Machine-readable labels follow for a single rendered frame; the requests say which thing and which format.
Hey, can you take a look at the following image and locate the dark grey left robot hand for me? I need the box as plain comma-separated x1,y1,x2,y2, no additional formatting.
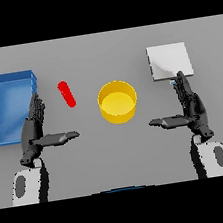
9,86,84,170

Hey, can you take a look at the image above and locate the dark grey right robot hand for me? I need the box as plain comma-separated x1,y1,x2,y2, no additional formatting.
141,66,216,151

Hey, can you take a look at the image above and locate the red beaker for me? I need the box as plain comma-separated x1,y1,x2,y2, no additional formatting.
56,79,77,110

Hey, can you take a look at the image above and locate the pale square measuring scale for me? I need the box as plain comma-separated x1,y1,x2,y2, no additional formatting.
145,40,195,84

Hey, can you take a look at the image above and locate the yellow bowl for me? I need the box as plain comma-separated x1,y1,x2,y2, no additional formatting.
94,77,141,127

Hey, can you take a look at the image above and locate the blue tray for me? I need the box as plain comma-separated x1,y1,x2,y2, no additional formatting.
0,68,47,147

